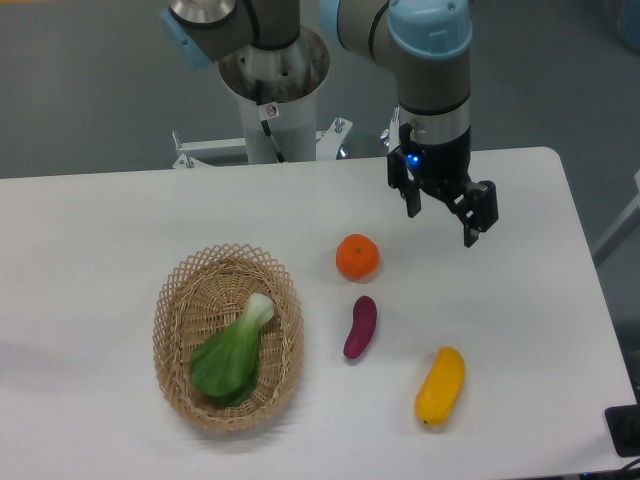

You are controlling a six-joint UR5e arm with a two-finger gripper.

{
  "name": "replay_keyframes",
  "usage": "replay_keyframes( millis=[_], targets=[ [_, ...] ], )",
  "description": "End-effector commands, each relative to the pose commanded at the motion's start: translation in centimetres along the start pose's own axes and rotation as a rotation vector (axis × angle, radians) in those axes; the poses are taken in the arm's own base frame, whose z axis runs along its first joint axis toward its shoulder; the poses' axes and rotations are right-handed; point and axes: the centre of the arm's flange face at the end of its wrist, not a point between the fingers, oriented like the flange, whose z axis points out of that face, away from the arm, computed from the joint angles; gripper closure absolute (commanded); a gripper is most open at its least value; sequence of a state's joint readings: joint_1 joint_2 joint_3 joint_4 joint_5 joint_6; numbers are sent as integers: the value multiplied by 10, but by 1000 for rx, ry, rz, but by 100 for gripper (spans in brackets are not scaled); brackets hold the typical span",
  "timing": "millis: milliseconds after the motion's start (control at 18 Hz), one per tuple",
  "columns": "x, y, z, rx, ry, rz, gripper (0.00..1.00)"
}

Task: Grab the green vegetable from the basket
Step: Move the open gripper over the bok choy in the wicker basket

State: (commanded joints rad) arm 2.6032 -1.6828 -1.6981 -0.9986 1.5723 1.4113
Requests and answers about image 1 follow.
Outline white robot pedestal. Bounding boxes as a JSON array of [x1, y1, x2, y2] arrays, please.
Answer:
[[170, 24, 393, 169]]

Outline black device at table edge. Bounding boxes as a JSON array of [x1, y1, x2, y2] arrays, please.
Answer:
[[604, 404, 639, 458]]

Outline white table leg frame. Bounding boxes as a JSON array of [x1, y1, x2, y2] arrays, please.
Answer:
[[591, 172, 639, 268]]

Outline green bok choy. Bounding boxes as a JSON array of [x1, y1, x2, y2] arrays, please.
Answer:
[[189, 293, 275, 407]]

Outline yellow mango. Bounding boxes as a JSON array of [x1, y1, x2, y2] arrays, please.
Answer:
[[414, 346, 466, 426]]

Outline black cable on pedestal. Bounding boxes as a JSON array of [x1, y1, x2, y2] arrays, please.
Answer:
[[253, 78, 290, 164]]

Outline woven wicker basket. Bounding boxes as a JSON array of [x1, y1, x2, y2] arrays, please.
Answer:
[[152, 244, 304, 433]]

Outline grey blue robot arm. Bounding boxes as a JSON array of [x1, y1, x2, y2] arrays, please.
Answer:
[[160, 1, 499, 246]]

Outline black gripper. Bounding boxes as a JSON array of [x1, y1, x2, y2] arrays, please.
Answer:
[[387, 123, 499, 248]]

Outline orange tangerine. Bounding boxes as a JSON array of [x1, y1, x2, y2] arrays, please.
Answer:
[[335, 233, 380, 281]]

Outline purple sweet potato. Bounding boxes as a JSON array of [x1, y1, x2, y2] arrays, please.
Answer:
[[343, 295, 378, 360]]

